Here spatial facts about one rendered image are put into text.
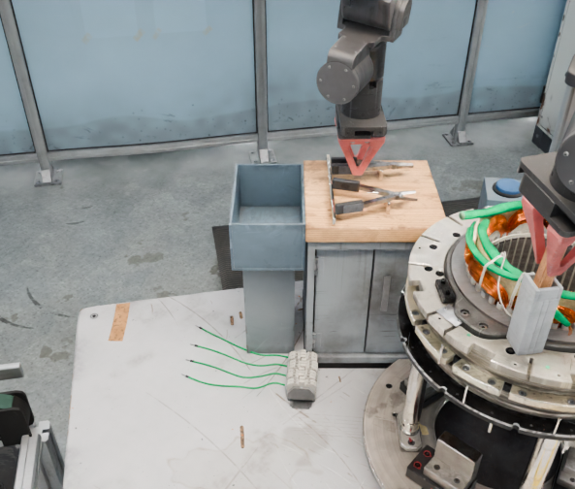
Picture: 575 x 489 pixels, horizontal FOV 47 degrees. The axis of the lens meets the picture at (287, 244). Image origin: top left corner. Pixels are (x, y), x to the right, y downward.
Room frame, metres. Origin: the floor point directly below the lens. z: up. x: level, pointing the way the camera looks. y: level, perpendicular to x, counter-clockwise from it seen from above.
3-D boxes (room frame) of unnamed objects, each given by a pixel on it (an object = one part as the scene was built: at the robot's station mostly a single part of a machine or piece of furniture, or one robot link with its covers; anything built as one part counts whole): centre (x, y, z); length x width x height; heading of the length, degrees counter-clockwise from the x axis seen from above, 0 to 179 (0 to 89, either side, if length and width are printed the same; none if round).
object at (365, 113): (0.88, -0.11, 1.20); 0.10 x 0.07 x 0.07; 1
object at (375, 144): (0.88, -0.11, 1.13); 0.07 x 0.07 x 0.09; 1
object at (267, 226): (0.84, 0.03, 0.92); 0.17 x 0.11 x 0.28; 0
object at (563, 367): (0.60, -0.31, 1.09); 0.32 x 0.32 x 0.01
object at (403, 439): (0.60, -0.18, 0.81); 0.07 x 0.03 x 0.01; 178
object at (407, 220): (0.84, -0.13, 1.05); 0.20 x 0.19 x 0.02; 90
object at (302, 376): (0.71, -0.02, 0.80); 0.10 x 0.05 x 0.04; 175
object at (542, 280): (0.49, -0.25, 1.20); 0.02 x 0.02 x 0.06
